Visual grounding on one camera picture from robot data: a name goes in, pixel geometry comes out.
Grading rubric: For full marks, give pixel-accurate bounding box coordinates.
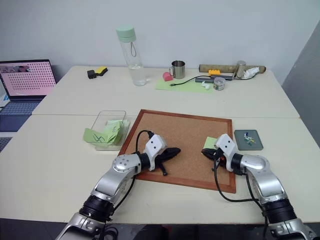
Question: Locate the clear plastic box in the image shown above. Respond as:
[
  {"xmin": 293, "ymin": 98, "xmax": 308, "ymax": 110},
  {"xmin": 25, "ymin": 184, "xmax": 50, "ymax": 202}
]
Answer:
[{"xmin": 86, "ymin": 110, "xmax": 131, "ymax": 152}]

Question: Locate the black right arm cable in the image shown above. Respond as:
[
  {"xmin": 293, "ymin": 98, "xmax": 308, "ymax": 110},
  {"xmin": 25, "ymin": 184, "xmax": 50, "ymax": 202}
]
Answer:
[{"xmin": 211, "ymin": 149, "xmax": 264, "ymax": 215}]

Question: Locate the brown cardboard tube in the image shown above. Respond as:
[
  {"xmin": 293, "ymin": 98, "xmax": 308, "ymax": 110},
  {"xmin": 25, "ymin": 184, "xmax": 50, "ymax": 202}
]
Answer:
[{"xmin": 199, "ymin": 64, "xmax": 267, "ymax": 74}]

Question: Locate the open laptop with pink screen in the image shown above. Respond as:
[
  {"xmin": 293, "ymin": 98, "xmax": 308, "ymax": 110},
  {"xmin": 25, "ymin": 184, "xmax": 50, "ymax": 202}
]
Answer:
[{"xmin": 0, "ymin": 59, "xmax": 58, "ymax": 133}]

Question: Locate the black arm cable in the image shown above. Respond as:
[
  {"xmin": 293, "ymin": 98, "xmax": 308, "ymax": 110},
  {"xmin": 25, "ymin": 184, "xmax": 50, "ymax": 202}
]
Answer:
[
  {"xmin": 211, "ymin": 149, "xmax": 264, "ymax": 215},
  {"xmin": 109, "ymin": 129, "xmax": 155, "ymax": 221}
]

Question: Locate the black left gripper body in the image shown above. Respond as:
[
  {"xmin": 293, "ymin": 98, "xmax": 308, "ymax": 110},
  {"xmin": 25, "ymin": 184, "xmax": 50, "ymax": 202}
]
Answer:
[{"xmin": 154, "ymin": 147, "xmax": 172, "ymax": 177}]

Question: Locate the yellow and black sponge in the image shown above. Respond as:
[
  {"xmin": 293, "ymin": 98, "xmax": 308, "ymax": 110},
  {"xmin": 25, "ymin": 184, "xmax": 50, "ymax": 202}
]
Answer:
[{"xmin": 95, "ymin": 66, "xmax": 109, "ymax": 77}]

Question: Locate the green note with dark scribble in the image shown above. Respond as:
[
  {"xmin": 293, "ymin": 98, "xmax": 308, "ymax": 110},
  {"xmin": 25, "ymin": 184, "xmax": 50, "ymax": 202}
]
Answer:
[{"xmin": 83, "ymin": 127, "xmax": 113, "ymax": 146}]

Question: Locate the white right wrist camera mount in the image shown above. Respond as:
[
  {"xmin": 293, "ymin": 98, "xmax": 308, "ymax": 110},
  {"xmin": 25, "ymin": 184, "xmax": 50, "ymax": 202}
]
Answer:
[{"xmin": 215, "ymin": 133, "xmax": 239, "ymax": 161}]

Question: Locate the white crumpled tissue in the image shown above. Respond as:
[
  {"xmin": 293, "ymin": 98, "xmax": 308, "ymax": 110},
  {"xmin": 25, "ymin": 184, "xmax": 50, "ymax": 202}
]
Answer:
[{"xmin": 242, "ymin": 66, "xmax": 260, "ymax": 80}]

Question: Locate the silver metal cylinder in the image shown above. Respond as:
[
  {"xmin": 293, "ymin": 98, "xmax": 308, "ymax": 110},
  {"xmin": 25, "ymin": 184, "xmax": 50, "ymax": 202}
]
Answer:
[{"xmin": 232, "ymin": 60, "xmax": 247, "ymax": 80}]

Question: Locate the light green paper sheet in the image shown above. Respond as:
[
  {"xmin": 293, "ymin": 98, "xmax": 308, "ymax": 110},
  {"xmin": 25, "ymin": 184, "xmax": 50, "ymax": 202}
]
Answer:
[{"xmin": 154, "ymin": 78, "xmax": 214, "ymax": 94}]

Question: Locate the clear bottle with green lid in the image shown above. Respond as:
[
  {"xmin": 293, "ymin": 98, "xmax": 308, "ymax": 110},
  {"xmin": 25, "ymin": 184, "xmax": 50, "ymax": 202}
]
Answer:
[{"xmin": 115, "ymin": 24, "xmax": 147, "ymax": 87}]

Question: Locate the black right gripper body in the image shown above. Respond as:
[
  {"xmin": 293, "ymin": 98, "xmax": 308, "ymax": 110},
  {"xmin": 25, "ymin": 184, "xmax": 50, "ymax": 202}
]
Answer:
[{"xmin": 211, "ymin": 147, "xmax": 227, "ymax": 168}]

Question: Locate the grey usb hub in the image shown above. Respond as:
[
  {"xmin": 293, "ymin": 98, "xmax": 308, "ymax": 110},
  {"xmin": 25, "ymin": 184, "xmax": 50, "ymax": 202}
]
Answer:
[{"xmin": 195, "ymin": 73, "xmax": 235, "ymax": 84}]

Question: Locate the stainless steel mug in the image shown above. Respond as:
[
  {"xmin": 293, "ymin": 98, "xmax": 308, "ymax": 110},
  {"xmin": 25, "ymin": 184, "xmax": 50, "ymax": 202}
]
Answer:
[{"xmin": 168, "ymin": 60, "xmax": 187, "ymax": 79}]

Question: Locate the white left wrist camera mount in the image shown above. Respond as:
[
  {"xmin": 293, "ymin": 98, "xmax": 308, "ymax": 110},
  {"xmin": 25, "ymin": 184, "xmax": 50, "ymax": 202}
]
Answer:
[{"xmin": 144, "ymin": 134, "xmax": 168, "ymax": 172}]

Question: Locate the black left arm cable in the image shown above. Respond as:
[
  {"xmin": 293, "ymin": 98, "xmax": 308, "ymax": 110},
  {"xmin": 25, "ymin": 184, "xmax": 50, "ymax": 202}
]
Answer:
[{"xmin": 109, "ymin": 129, "xmax": 155, "ymax": 221}]

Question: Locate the plain green sticky note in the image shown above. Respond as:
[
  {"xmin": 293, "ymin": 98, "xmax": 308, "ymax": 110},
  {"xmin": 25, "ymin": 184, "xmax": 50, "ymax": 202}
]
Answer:
[{"xmin": 203, "ymin": 136, "xmax": 220, "ymax": 151}]

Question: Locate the cork board with wooden frame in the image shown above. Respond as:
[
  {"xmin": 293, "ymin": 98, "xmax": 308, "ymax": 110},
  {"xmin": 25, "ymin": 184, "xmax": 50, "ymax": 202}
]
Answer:
[{"xmin": 117, "ymin": 109, "xmax": 237, "ymax": 194}]

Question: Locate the clear jar of pushpins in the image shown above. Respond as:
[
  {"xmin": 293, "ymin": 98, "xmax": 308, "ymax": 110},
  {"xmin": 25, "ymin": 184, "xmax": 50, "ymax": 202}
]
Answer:
[{"xmin": 213, "ymin": 77, "xmax": 226, "ymax": 92}]

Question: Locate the grey square tray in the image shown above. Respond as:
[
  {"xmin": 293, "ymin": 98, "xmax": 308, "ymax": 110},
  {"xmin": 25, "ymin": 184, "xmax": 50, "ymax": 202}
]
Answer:
[{"xmin": 233, "ymin": 129, "xmax": 265, "ymax": 151}]

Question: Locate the thin black usb cable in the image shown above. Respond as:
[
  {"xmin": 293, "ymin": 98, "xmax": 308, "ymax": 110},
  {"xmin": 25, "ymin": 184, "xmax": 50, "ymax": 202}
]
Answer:
[{"xmin": 169, "ymin": 76, "xmax": 201, "ymax": 88}]

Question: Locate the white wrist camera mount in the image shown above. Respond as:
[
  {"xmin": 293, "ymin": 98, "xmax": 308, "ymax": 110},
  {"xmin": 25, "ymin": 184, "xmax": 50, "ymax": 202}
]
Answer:
[
  {"xmin": 144, "ymin": 134, "xmax": 168, "ymax": 172},
  {"xmin": 215, "ymin": 133, "xmax": 239, "ymax": 161}
]

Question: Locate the green crumpled note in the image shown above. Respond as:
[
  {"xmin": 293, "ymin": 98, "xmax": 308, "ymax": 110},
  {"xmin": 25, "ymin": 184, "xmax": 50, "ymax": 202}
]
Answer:
[
  {"xmin": 104, "ymin": 119, "xmax": 124, "ymax": 133},
  {"xmin": 109, "ymin": 124, "xmax": 130, "ymax": 145}
]

